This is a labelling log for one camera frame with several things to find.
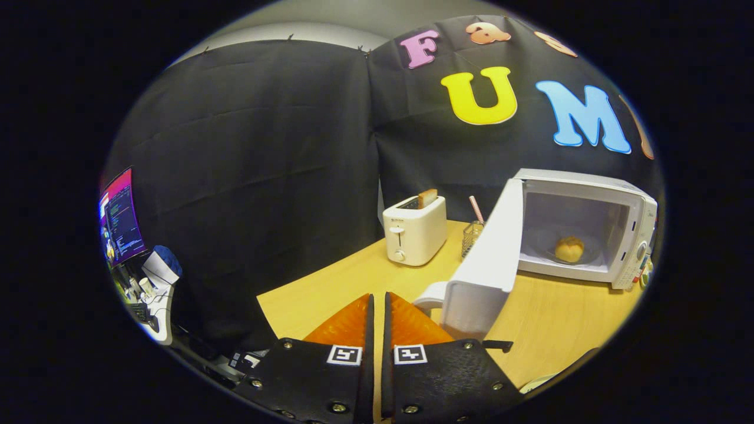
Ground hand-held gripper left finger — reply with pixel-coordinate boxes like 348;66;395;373
234;293;375;424

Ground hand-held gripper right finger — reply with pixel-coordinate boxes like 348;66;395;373
381;291;525;424

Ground white microwave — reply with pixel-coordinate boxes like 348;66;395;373
412;168;659;342

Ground golden bread bun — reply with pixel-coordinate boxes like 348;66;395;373
554;236;585;263

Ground white toaster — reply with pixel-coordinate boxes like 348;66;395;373
382;196;448;267

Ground cream plate with cherry print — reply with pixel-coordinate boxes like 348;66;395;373
518;373;560;394

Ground white device with blue cap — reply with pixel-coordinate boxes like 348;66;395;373
141;245;183;345

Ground black backdrop cloth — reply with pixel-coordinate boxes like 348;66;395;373
103;15;666;354

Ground computer monitor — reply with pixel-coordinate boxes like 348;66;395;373
99;167;147;269

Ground wire mesh basket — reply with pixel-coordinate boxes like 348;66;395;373
461;220;486;260

